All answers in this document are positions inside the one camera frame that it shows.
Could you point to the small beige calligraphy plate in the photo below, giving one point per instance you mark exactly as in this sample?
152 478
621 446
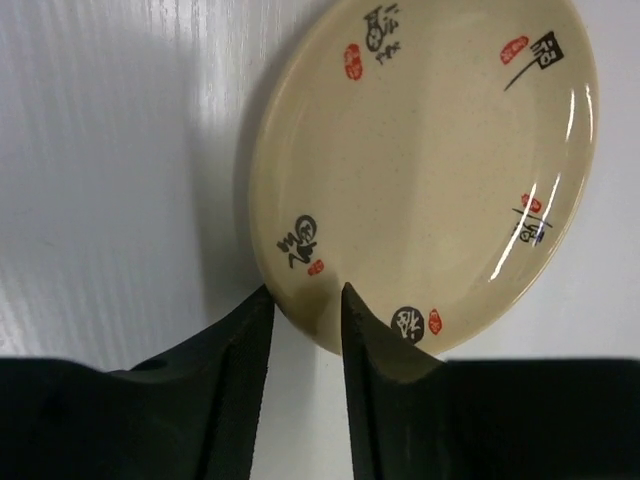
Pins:
429 154

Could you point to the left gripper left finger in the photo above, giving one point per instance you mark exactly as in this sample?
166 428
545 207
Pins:
190 412

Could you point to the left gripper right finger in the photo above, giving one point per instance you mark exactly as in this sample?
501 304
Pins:
412 416

